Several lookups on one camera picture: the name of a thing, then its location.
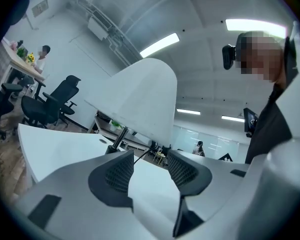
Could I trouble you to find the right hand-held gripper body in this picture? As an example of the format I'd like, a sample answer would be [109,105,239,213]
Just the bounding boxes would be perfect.
[218,153,235,162]

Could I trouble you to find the black display screen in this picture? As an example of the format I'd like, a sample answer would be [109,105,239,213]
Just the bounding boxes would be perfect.
[243,107,259,138]

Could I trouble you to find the ceiling light panel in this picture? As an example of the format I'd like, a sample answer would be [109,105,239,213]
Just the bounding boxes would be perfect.
[139,32,180,59]
[221,115,246,123]
[176,108,202,116]
[225,18,287,39]

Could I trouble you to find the ceiling pipe run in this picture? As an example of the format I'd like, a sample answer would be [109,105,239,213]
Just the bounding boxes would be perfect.
[67,0,142,67]

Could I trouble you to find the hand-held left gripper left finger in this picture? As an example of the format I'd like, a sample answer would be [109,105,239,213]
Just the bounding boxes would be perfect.
[14,149,151,240]

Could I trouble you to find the black head-worn camera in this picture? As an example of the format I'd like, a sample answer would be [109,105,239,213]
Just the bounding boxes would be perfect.
[221,43,238,71]

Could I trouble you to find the white air conditioner unit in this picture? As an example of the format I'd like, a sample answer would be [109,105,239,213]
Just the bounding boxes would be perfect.
[87,16,110,41]

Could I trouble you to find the person's head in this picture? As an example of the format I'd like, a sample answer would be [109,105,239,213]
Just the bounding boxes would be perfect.
[236,30,287,90]

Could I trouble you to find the light wooden desk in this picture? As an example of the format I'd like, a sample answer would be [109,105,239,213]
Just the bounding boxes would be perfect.
[0,37,46,100]

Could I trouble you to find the potted sunflowers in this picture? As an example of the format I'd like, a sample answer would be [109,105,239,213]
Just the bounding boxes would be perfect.
[24,53,36,66]

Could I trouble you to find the green plant in white pot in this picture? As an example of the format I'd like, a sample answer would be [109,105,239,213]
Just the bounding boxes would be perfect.
[109,119,123,133]

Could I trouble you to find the black high-back office chair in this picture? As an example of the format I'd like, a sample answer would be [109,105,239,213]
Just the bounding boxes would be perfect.
[21,75,82,130]

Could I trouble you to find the small pale wooden chair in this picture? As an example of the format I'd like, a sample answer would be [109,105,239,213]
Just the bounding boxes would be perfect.
[153,147,166,165]

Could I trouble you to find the person's black shirt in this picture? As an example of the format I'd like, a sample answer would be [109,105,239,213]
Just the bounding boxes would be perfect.
[244,82,295,165]

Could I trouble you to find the white table lamp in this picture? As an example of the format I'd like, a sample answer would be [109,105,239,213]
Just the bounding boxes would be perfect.
[84,57,178,156]

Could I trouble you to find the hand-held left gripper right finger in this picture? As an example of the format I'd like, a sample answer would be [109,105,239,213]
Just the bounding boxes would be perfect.
[167,149,251,238]

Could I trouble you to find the black cable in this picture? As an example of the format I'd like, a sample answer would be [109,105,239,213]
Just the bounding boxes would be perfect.
[133,145,159,165]

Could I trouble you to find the wall poster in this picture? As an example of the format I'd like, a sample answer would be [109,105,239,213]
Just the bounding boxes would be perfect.
[31,0,49,18]

